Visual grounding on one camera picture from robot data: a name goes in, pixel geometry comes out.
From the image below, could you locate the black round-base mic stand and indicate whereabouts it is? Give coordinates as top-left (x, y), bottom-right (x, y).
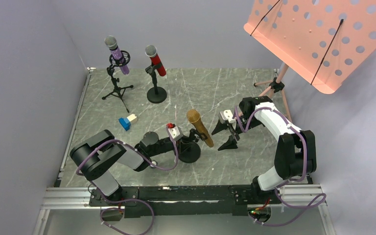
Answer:
top-left (177, 128), bottom-right (208, 164)

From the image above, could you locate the gold microphone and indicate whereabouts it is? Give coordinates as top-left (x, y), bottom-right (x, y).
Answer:
top-left (186, 109), bottom-right (214, 148)

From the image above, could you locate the black round-base clip stand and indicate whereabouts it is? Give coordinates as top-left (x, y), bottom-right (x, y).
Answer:
top-left (145, 63), bottom-right (167, 104)

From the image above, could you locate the red glitter microphone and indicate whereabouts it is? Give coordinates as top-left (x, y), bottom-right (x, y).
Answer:
top-left (145, 45), bottom-right (166, 76)

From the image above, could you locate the black tripod shock-mount stand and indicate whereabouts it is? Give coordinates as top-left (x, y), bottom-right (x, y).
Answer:
top-left (102, 50), bottom-right (134, 114)

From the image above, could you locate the purple glitter microphone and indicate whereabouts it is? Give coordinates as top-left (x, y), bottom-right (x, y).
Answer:
top-left (104, 35), bottom-right (130, 75)

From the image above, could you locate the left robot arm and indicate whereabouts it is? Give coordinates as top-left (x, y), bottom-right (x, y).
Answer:
top-left (70, 126), bottom-right (206, 197)

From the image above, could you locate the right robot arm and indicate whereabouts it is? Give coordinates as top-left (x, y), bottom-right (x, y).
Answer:
top-left (212, 96), bottom-right (317, 191)

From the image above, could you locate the pink music stand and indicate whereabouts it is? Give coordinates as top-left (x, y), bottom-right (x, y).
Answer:
top-left (243, 0), bottom-right (376, 128)

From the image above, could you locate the blue white block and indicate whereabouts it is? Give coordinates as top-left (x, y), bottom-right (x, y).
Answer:
top-left (118, 114), bottom-right (138, 131)

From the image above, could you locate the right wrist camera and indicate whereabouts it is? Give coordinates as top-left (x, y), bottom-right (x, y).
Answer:
top-left (218, 109), bottom-right (236, 124)

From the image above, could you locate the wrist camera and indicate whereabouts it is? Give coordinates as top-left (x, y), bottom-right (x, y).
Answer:
top-left (166, 123), bottom-right (184, 141)
top-left (218, 109), bottom-right (236, 124)

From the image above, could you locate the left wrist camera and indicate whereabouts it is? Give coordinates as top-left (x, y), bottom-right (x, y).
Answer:
top-left (166, 123), bottom-right (184, 141)

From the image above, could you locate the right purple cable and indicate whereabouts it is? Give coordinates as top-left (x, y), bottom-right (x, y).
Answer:
top-left (234, 106), bottom-right (328, 227)

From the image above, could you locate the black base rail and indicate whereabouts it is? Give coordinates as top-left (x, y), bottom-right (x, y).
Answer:
top-left (89, 185), bottom-right (279, 218)

